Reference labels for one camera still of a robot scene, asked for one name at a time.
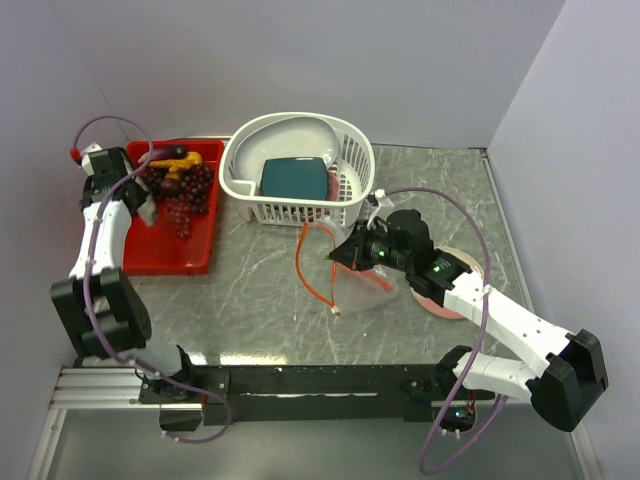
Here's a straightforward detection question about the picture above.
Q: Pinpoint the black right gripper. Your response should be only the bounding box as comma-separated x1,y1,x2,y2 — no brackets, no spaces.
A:
330,219,412,272

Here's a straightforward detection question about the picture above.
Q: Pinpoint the dark red toy plum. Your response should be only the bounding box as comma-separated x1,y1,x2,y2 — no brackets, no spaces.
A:
160,177,182,198

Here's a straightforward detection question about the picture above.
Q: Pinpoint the clear zip bag orange zipper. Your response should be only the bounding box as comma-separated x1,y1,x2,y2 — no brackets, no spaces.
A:
294,220,398,316

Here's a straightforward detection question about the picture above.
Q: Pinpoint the dark red grape bunch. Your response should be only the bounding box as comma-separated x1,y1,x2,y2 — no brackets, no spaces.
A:
165,164,214,239

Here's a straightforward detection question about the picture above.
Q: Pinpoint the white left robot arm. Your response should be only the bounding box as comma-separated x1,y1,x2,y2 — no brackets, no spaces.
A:
50,143,199,402

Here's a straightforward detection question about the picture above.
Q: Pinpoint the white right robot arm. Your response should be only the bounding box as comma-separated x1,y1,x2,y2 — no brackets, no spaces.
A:
329,210,608,432

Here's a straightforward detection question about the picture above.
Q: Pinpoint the purple toy eggplant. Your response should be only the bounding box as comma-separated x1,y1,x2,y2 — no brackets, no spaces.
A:
139,145,187,164

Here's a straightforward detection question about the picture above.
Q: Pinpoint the pink cream round plate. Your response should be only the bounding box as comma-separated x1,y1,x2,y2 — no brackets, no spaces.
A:
408,246,484,321

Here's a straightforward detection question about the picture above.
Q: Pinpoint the white plastic dish basket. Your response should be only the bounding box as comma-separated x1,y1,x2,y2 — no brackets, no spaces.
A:
218,112,376,227

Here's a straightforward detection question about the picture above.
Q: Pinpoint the red plastic tray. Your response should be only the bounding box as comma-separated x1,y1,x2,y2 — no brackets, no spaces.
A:
124,139,224,276

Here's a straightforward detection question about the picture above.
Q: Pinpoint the teal square plate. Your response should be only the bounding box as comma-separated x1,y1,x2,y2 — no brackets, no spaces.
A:
259,157,330,201

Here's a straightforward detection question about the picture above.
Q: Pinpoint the white oval plate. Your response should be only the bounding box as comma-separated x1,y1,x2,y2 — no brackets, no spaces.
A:
231,116,339,183

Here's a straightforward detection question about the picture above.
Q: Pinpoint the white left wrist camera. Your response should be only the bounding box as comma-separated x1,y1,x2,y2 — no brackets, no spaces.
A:
69,142,103,169

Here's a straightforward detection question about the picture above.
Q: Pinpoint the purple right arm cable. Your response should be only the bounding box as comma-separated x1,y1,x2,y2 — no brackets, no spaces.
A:
379,187,505,476

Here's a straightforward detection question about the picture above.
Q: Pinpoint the aluminium rail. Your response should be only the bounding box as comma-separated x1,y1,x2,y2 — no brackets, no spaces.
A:
49,367,200,410

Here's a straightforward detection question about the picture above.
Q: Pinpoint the black base frame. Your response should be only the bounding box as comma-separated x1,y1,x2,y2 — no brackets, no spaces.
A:
137,363,496,434

